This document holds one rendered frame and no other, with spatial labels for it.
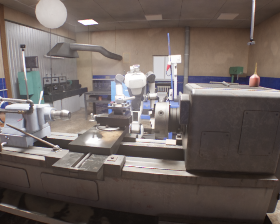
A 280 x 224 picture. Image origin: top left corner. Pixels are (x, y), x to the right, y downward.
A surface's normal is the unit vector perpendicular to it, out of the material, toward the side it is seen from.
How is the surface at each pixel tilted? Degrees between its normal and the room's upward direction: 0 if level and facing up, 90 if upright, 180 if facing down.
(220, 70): 90
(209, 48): 90
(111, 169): 90
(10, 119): 70
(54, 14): 116
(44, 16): 127
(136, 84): 102
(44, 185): 90
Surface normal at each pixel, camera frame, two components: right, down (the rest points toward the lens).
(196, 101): -0.18, 0.22
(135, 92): 0.11, 0.43
